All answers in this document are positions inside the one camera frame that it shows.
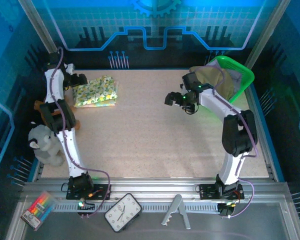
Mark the pack of coloured markers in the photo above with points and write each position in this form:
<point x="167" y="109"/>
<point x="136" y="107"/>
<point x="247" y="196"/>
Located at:
<point x="37" y="210"/>

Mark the brown plush bear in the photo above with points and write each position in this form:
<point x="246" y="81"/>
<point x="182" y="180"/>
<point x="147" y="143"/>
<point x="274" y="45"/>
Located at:
<point x="37" y="105"/>

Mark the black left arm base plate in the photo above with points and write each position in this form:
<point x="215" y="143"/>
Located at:
<point x="102" y="193"/>

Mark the grey metal stand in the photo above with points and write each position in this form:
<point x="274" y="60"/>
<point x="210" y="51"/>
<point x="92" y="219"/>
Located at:
<point x="176" y="202"/>

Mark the pastel floral skirt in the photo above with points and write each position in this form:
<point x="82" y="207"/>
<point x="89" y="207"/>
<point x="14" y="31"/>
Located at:
<point x="97" y="106"/>

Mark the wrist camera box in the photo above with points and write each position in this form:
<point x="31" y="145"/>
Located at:
<point x="50" y="60"/>
<point x="191" y="81"/>

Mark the lemon print skirt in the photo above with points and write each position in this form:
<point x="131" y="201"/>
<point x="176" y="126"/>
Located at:
<point x="95" y="90"/>

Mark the black controller board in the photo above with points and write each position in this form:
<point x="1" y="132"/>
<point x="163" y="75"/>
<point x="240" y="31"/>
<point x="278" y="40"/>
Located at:
<point x="225" y="211"/>
<point x="86" y="212"/>

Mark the olive green skirt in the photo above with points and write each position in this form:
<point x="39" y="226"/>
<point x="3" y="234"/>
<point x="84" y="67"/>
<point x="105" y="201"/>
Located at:
<point x="222" y="82"/>

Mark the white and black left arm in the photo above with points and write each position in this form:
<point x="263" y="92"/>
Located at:
<point x="70" y="155"/>

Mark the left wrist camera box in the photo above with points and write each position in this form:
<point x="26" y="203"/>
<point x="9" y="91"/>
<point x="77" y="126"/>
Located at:
<point x="50" y="60"/>

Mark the aluminium cross beam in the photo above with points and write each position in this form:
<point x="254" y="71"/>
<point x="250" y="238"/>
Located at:
<point x="152" y="186"/>

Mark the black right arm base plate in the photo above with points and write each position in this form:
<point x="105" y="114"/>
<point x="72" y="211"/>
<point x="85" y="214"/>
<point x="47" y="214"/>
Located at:
<point x="207" y="192"/>

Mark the black white analog clock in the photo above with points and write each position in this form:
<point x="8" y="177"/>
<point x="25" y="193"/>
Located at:
<point x="122" y="212"/>

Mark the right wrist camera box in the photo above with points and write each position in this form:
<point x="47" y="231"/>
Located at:
<point x="191" y="81"/>

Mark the grey white plush husky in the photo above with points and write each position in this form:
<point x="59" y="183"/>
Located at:
<point x="42" y="147"/>

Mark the green plastic basket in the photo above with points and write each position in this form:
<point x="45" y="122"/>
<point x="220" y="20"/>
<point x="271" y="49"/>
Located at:
<point x="247" y="75"/>

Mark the aluminium frame post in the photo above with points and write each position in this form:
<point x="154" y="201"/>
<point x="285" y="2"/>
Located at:
<point x="265" y="32"/>
<point x="40" y="30"/>

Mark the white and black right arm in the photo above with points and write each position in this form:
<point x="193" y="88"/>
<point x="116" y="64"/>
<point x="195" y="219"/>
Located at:
<point x="230" y="170"/>

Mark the lavender grey skirt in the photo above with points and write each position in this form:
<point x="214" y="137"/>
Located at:
<point x="236" y="80"/>

